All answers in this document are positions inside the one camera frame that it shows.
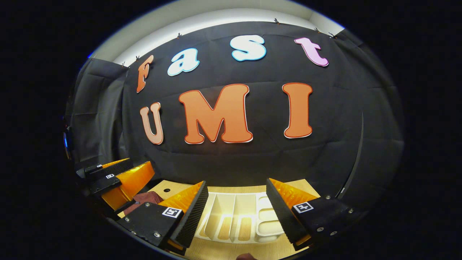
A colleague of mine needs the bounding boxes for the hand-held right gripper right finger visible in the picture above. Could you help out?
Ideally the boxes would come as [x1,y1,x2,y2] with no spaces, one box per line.
[266,178,366,251]

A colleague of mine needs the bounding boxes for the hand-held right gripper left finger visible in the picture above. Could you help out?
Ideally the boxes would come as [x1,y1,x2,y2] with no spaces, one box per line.
[116,181,210,255]

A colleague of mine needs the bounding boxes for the reddish brown schoolbag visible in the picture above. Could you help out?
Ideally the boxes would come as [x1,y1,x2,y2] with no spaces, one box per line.
[123,191,164,217]

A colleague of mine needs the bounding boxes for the white bookshelf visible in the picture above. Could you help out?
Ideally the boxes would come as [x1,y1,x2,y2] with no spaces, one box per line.
[195,191,289,243]

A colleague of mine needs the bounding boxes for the black backdrop cloth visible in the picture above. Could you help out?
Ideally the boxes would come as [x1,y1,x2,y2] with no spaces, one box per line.
[67,21,404,217]

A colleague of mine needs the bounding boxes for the thin black pole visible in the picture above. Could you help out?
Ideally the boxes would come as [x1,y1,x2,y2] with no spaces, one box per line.
[337,112,364,198]

